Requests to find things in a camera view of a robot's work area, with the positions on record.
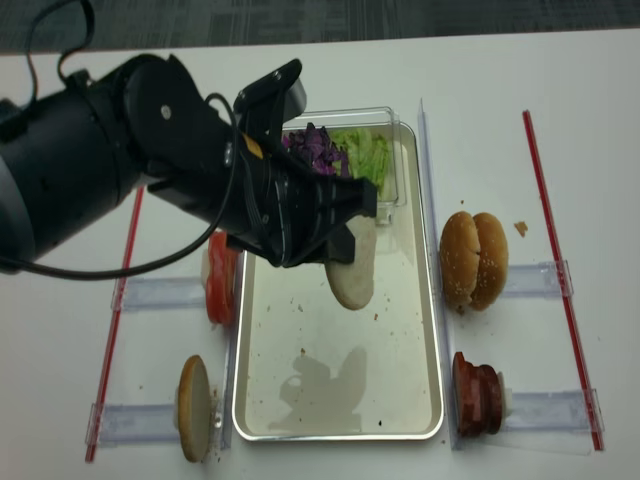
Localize red plastic strip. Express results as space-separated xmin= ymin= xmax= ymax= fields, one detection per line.
xmin=522 ymin=110 xmax=605 ymax=452
xmin=85 ymin=188 xmax=144 ymax=464

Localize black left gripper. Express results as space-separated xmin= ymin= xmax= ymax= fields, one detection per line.
xmin=224 ymin=149 xmax=377 ymax=268

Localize tomato slice stack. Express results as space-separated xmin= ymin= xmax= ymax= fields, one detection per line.
xmin=203 ymin=231 xmax=240 ymax=327

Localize clear tomato pusher track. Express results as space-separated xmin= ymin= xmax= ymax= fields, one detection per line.
xmin=111 ymin=277 xmax=205 ymax=312

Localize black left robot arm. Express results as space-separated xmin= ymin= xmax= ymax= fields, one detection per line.
xmin=1 ymin=54 xmax=377 ymax=281

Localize white tomato pusher block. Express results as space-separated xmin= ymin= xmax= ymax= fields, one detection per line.
xmin=200 ymin=249 xmax=211 ymax=287

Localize clear bun pusher track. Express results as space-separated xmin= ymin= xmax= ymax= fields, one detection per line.
xmin=501 ymin=260 xmax=574 ymax=298

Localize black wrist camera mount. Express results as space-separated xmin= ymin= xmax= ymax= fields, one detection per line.
xmin=233 ymin=59 xmax=307 ymax=142

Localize green lettuce pieces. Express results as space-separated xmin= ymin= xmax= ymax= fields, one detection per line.
xmin=329 ymin=127 xmax=391 ymax=194

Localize sesame bun top outer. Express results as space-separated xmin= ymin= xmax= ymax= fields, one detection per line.
xmin=470 ymin=212 xmax=509 ymax=311

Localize clear plastic salad container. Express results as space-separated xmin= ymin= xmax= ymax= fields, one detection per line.
xmin=282 ymin=107 xmax=404 ymax=225

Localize right clear long rail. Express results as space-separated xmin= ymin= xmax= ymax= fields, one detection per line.
xmin=417 ymin=99 xmax=461 ymax=451

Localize sesame bun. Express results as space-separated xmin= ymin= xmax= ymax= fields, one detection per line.
xmin=439 ymin=211 xmax=481 ymax=309
xmin=470 ymin=212 xmax=509 ymax=311

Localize right red plastic strip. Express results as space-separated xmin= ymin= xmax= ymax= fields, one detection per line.
xmin=522 ymin=110 xmax=605 ymax=452

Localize purple cabbage pieces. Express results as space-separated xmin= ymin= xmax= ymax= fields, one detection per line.
xmin=282 ymin=122 xmax=351 ymax=178

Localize clear bread pusher track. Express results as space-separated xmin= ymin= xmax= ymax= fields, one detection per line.
xmin=85 ymin=404 xmax=179 ymax=446

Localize white bun bottom slice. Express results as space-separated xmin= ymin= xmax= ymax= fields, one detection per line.
xmin=325 ymin=216 xmax=377 ymax=310

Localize clear meat pusher track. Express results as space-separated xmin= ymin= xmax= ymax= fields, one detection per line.
xmin=486 ymin=389 xmax=604 ymax=455

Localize sesame bun top inner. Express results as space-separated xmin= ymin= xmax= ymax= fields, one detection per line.
xmin=439 ymin=211 xmax=481 ymax=309

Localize white meat pusher block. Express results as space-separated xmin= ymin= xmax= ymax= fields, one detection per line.
xmin=497 ymin=371 xmax=513 ymax=422

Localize metal baking tray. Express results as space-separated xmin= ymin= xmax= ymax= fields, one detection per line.
xmin=233 ymin=125 xmax=444 ymax=441

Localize bread crumb chunk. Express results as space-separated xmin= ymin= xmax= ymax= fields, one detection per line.
xmin=514 ymin=221 xmax=528 ymax=238

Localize red meat slice stack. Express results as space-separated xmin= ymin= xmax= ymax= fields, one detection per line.
xmin=452 ymin=352 xmax=505 ymax=438

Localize left red plastic strip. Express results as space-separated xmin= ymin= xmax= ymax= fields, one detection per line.
xmin=85 ymin=188 xmax=144 ymax=464

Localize left clear long rail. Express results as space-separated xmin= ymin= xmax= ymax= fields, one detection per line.
xmin=218 ymin=253 xmax=247 ymax=450

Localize clear long rail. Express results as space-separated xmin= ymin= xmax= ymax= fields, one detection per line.
xmin=417 ymin=99 xmax=461 ymax=451
xmin=218 ymin=253 xmax=247 ymax=450

